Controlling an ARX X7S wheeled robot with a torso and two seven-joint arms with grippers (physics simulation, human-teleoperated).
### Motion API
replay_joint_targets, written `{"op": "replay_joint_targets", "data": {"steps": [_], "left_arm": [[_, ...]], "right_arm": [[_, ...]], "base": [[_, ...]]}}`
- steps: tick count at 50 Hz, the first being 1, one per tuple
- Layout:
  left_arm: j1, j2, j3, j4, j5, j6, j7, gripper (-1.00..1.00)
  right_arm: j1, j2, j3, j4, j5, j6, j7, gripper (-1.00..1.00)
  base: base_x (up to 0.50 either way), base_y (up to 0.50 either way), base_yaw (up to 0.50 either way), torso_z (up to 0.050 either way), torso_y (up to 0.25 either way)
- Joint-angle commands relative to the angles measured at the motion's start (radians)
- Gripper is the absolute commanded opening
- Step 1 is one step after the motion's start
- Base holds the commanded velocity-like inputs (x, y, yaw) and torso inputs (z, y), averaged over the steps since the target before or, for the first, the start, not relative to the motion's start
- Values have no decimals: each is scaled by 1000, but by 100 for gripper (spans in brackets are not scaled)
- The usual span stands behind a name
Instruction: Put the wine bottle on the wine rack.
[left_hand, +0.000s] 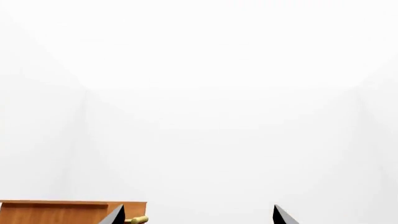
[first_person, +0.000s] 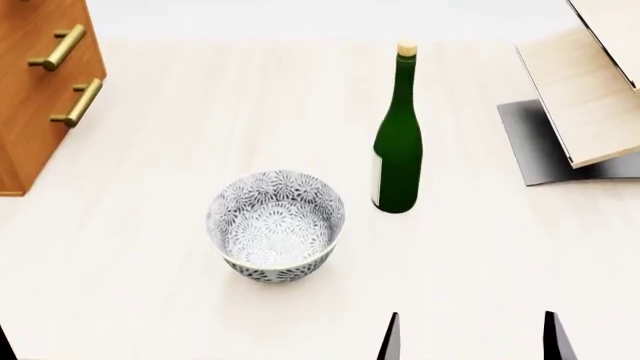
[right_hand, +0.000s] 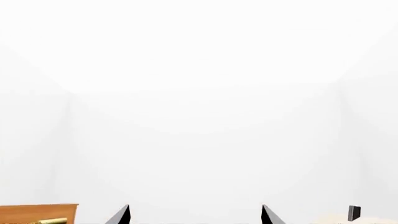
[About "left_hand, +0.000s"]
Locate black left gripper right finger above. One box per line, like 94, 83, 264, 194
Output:
273, 204, 300, 224

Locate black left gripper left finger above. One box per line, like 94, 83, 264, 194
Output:
98, 203, 126, 224

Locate brown wooden wine rack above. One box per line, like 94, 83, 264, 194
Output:
0, 200, 148, 224

